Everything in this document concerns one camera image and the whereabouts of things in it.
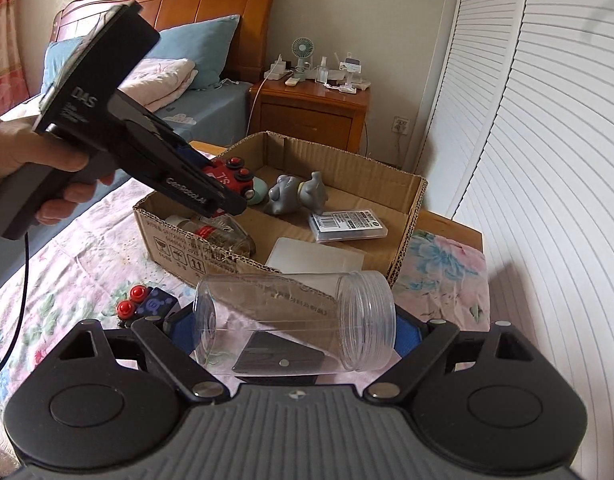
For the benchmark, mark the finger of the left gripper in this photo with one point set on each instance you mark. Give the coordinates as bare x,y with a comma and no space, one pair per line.
193,157

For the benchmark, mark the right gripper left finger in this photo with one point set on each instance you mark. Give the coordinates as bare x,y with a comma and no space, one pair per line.
167,362

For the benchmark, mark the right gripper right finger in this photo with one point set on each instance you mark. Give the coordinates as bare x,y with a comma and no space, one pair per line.
420,346

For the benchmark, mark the red toy train engine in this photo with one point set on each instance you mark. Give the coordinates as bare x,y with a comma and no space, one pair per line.
232,173

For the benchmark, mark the blue black toy train car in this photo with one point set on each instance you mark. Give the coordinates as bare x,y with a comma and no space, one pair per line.
145,302

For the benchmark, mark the mint green earbud case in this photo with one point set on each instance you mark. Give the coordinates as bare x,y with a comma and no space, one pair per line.
258,193

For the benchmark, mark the jar of golden capsules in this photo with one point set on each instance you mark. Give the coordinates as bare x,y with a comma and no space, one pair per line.
222,231

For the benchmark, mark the grey elephant toy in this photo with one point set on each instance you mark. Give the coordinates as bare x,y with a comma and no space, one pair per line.
291,194

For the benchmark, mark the black square device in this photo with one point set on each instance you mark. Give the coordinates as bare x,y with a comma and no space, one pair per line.
271,353

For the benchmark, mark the clear plastic jar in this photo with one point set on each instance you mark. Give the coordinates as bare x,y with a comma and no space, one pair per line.
228,308

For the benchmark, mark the clear screw box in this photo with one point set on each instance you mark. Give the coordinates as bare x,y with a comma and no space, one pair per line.
347,225

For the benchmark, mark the person's left hand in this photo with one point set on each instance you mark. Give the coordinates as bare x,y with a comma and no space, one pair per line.
20,145

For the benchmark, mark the pink floral quilt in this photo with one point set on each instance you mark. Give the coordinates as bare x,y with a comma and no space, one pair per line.
157,82

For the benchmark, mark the pink floral table cloth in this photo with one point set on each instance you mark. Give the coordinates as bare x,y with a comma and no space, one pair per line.
87,269

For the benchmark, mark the blue pillow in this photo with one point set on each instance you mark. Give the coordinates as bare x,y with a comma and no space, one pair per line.
205,43
56,55

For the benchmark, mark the white power strip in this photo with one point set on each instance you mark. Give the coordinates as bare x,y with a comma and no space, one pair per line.
277,69

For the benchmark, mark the wooden nightstand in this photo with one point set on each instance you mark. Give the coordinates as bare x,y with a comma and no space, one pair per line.
309,112

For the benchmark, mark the cardboard box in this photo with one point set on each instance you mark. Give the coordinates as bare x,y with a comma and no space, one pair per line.
353,182

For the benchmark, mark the wooden bed headboard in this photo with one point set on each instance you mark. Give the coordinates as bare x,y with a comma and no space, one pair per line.
248,48

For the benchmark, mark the clear spray bottle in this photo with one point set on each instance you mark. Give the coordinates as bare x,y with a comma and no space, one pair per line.
322,74

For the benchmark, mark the small green desk fan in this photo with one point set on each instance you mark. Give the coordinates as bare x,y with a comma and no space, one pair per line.
302,49

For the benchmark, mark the wall power socket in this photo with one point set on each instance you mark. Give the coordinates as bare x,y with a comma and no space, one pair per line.
400,125

